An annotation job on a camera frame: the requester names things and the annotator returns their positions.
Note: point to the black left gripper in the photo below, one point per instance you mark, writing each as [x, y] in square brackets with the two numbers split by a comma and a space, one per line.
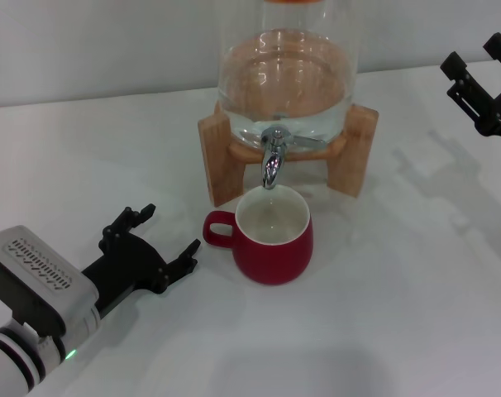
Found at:
[130, 264]

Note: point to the red cup white inside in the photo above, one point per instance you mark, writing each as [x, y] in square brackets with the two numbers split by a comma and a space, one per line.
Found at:
[275, 264]

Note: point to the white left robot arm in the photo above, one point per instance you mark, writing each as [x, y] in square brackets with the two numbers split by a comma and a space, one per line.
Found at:
[6, 364]

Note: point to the chrome faucet tap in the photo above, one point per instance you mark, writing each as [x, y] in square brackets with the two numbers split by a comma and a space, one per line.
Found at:
[271, 165]

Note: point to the wooden dispenser stand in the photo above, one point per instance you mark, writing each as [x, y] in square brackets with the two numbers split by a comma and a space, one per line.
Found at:
[217, 149]

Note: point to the clear glass water dispenser jar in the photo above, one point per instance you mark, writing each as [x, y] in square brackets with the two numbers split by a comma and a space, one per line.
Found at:
[283, 82]

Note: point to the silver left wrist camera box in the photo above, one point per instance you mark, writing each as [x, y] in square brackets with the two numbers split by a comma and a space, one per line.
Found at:
[31, 269]

